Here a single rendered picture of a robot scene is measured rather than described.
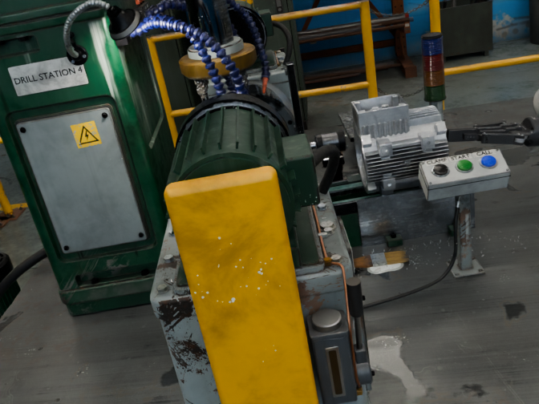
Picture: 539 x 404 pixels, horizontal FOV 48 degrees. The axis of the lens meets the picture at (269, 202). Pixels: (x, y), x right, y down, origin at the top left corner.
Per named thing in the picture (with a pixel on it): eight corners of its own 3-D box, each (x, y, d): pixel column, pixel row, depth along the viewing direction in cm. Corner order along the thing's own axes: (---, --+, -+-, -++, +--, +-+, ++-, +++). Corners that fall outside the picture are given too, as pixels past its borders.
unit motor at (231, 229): (213, 454, 84) (132, 183, 66) (220, 313, 114) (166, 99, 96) (396, 425, 83) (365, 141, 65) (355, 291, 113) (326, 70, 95)
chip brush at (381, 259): (325, 274, 146) (325, 272, 146) (323, 264, 151) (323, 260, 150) (410, 262, 144) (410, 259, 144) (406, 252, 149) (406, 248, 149)
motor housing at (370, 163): (370, 206, 148) (362, 133, 140) (357, 175, 165) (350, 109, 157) (451, 191, 147) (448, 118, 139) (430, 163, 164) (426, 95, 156)
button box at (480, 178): (427, 201, 127) (427, 185, 123) (417, 177, 132) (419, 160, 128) (508, 187, 126) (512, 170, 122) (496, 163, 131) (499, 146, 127)
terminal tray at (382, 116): (361, 142, 145) (358, 114, 142) (354, 127, 155) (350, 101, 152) (411, 133, 145) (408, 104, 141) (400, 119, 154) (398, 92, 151)
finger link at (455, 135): (474, 139, 152) (476, 140, 151) (447, 141, 151) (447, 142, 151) (476, 128, 150) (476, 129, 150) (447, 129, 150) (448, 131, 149)
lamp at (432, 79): (427, 88, 173) (426, 73, 171) (421, 82, 179) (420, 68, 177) (447, 84, 173) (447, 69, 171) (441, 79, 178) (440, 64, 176)
